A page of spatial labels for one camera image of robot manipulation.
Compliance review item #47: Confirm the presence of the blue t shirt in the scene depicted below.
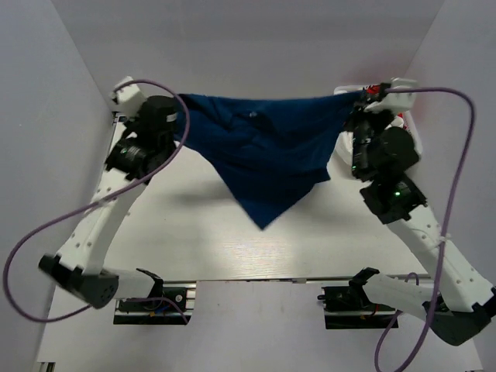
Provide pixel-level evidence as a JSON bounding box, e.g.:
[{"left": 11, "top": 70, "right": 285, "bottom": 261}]
[{"left": 175, "top": 91, "right": 360, "bottom": 229}]

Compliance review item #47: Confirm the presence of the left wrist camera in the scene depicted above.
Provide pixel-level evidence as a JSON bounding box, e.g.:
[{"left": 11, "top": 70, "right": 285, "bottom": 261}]
[{"left": 109, "top": 76, "right": 146, "bottom": 117}]

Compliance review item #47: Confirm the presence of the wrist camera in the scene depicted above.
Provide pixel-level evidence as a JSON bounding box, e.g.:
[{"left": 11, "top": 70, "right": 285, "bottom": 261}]
[
  {"left": 364, "top": 77, "right": 419, "bottom": 115},
  {"left": 109, "top": 76, "right": 146, "bottom": 117}
]

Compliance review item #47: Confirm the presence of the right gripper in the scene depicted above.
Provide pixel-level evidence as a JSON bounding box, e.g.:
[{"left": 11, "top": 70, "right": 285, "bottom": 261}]
[{"left": 343, "top": 91, "right": 397, "bottom": 178}]

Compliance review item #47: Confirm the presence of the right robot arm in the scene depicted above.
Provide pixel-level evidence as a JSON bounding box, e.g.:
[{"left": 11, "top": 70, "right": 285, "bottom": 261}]
[{"left": 346, "top": 112, "right": 495, "bottom": 346}]

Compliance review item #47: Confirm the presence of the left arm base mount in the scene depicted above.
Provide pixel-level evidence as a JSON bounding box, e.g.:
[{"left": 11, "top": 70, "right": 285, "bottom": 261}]
[{"left": 113, "top": 282, "right": 196, "bottom": 326}]

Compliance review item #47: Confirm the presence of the white plastic basket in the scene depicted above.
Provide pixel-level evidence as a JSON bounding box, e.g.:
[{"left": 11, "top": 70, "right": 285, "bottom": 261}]
[{"left": 332, "top": 85, "right": 423, "bottom": 167}]

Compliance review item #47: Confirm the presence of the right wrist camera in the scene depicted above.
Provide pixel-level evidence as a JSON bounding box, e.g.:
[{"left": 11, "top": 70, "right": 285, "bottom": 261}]
[{"left": 364, "top": 77, "right": 419, "bottom": 115}]

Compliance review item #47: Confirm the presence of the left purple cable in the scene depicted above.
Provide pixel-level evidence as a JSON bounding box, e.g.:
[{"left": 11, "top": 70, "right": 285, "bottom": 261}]
[{"left": 2, "top": 79, "right": 191, "bottom": 323}]

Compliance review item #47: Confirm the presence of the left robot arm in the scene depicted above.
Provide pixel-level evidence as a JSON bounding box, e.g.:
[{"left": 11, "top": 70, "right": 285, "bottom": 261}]
[{"left": 38, "top": 95, "right": 180, "bottom": 309}]

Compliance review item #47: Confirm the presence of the red printed white t shirt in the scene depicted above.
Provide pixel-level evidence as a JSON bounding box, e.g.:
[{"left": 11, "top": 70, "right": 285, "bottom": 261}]
[{"left": 364, "top": 84, "right": 382, "bottom": 95}]

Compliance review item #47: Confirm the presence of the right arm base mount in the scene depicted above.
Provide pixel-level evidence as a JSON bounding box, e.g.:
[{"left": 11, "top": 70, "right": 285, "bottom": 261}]
[{"left": 317, "top": 286, "right": 395, "bottom": 330}]

